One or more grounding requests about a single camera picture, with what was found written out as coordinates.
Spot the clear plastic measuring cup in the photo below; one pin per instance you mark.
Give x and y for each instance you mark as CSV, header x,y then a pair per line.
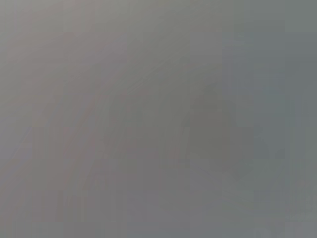
x,y
138,129

